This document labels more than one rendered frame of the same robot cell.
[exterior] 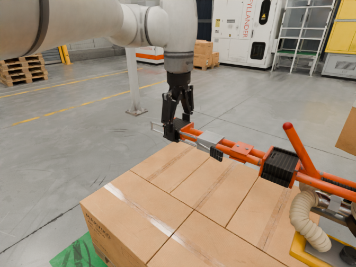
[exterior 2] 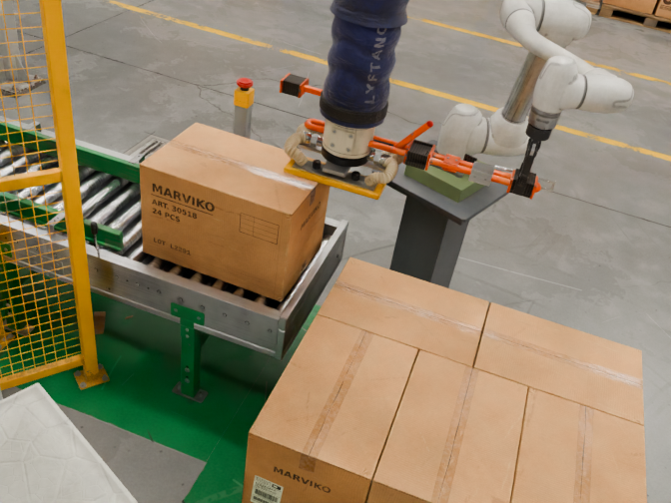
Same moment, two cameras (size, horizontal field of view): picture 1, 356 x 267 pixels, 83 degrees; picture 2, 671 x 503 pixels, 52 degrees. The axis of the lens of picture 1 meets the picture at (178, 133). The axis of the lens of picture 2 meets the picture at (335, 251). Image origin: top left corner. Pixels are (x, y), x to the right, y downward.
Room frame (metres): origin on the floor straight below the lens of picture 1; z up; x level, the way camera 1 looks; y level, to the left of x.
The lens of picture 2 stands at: (2.21, -1.34, 2.25)
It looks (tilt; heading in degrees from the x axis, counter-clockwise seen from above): 36 degrees down; 155
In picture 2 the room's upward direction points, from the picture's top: 10 degrees clockwise
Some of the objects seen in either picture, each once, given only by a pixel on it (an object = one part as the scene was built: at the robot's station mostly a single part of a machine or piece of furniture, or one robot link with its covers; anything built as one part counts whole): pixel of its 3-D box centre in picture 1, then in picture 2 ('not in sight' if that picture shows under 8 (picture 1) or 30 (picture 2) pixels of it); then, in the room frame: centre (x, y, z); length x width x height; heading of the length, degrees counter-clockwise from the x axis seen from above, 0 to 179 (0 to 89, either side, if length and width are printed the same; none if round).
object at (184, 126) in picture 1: (178, 128); (522, 184); (0.65, 0.00, 1.19); 0.08 x 0.07 x 0.05; 53
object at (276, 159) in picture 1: (280, 165); (418, 154); (0.43, -0.28, 1.19); 0.10 x 0.08 x 0.06; 143
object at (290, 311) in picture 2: not in sight; (317, 269); (0.26, -0.51, 0.58); 0.70 x 0.03 x 0.06; 142
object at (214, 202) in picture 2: not in sight; (237, 209); (0.04, -0.78, 0.75); 0.60 x 0.40 x 0.40; 50
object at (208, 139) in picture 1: (210, 142); (481, 174); (0.56, -0.11, 1.18); 0.07 x 0.07 x 0.04; 53
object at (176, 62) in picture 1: (178, 61); (543, 116); (0.64, 0.00, 1.42); 0.09 x 0.09 x 0.06
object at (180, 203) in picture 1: (201, 220); (454, 423); (0.91, -0.16, 0.34); 1.20 x 1.00 x 0.40; 52
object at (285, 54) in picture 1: (295, 62); not in sight; (7.12, -3.95, 0.32); 1.25 x 0.52 x 0.63; 50
